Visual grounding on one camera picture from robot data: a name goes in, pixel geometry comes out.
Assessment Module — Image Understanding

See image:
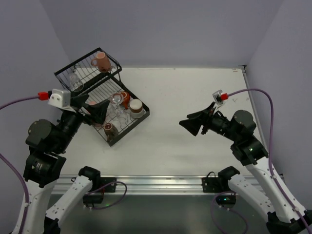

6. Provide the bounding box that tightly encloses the clear champagne flute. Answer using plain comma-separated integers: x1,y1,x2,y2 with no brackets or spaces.
108,93,131,129

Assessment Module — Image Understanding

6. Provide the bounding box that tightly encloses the white and brown tumbler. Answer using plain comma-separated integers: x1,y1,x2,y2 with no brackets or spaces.
129,99,144,119

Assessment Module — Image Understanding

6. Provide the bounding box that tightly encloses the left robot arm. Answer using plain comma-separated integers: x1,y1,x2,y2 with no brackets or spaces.
13,93,109,234

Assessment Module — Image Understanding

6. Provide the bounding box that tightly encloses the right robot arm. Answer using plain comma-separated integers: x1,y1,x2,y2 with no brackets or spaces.
179,102,312,234

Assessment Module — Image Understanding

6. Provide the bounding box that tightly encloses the clear glass on upper rack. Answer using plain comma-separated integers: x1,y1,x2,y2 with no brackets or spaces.
69,73,84,92

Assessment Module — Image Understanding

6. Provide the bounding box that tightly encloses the pink plastic cup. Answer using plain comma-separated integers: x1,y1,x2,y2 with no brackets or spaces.
87,101,102,127

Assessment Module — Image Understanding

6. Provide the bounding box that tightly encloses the orange ceramic cup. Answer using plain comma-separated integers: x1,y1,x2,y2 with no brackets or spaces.
120,91,131,110

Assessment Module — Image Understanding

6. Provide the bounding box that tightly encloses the pink ceramic mug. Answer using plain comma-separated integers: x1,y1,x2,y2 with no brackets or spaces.
91,52,112,73

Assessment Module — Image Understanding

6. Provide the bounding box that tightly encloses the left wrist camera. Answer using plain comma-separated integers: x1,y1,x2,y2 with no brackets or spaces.
48,89,75,112

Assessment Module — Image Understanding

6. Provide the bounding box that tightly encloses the black wire dish rack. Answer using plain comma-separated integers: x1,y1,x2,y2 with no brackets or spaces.
54,47,150,146

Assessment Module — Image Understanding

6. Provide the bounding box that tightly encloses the aluminium mounting rail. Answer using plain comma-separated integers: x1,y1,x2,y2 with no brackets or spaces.
51,174,287,195

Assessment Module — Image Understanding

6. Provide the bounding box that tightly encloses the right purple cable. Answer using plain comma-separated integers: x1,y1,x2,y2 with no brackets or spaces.
220,88,312,234

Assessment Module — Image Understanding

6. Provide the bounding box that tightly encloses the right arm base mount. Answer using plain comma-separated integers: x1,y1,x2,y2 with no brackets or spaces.
201,166,240,208

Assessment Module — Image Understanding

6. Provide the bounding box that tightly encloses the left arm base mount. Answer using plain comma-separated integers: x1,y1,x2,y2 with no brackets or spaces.
78,166,128,210

